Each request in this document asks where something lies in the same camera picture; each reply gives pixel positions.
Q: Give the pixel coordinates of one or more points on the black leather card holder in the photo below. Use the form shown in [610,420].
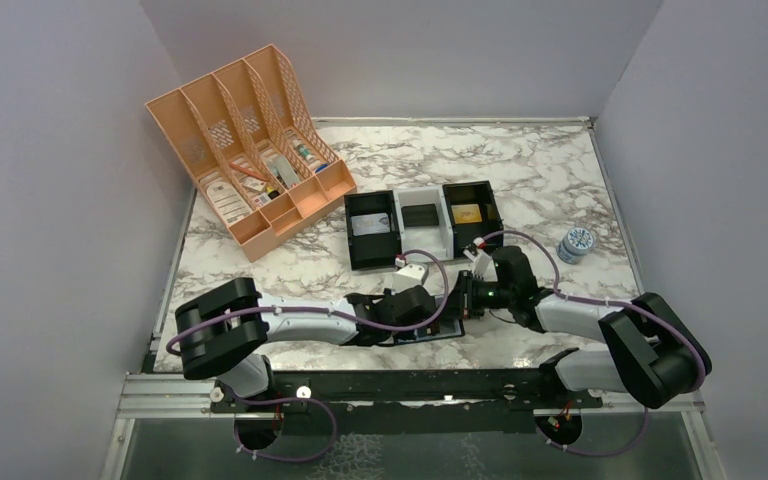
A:
[440,329]

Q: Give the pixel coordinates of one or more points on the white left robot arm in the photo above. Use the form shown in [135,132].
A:
[220,331]

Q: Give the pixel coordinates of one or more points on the green white battery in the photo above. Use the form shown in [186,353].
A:
[305,153]

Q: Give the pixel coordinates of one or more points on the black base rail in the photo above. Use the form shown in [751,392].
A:
[317,403]

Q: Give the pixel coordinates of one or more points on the black credit card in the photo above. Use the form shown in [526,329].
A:
[420,216]

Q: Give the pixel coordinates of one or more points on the grey flat eraser block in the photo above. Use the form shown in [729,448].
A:
[286,171]

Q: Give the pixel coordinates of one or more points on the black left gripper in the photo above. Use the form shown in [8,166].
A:
[388,294]

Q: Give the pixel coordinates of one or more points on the gold credit card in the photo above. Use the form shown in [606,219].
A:
[466,214]

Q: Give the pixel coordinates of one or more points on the white patterned card stack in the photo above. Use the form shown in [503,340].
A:
[227,201]

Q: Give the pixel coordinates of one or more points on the black left card bin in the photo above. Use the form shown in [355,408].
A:
[373,235]

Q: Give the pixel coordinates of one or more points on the silver credit card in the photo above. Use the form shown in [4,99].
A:
[370,224]

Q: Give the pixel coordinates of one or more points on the black card bin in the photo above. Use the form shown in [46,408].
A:
[480,193]
[373,235]

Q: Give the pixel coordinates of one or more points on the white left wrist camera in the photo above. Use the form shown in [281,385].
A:
[408,275]

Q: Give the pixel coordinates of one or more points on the small blue white jar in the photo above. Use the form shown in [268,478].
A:
[575,245]

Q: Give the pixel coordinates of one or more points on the peach plastic file organizer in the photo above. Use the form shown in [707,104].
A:
[245,113]

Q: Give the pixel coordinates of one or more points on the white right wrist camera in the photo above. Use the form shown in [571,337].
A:
[480,260]

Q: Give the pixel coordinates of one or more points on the white middle card bin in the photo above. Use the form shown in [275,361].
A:
[435,240]

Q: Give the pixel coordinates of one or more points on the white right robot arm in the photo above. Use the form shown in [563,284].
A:
[643,347]

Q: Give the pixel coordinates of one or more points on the red pen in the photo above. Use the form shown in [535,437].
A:
[248,172]

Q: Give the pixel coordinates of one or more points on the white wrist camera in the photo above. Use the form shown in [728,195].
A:
[480,260]
[408,275]

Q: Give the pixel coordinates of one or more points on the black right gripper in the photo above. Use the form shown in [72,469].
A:
[466,306]

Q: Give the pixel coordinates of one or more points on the black right card bin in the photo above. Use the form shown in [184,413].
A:
[480,193]

